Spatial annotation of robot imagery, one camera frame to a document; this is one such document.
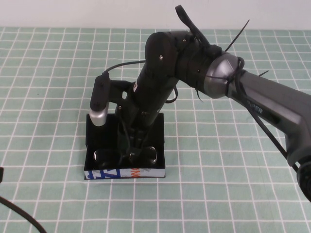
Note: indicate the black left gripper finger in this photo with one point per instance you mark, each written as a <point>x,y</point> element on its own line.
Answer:
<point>1,174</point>

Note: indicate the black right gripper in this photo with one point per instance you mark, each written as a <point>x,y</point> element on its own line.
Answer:
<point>145,106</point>

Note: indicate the black framed glasses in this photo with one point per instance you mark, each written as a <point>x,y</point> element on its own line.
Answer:
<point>151,155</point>

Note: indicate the black printed glasses case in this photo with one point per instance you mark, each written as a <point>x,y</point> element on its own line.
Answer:
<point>102,173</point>

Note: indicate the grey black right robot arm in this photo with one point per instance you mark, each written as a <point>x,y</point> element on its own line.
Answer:
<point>267,97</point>

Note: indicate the black zip tie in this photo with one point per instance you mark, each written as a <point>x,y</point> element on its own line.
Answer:
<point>198,95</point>
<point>264,73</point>
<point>239,33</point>

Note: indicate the green white checked tablecloth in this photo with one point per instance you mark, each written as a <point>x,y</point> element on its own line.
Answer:
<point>48,72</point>

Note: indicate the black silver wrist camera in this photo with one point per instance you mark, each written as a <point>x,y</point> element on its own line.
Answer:
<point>99,97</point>

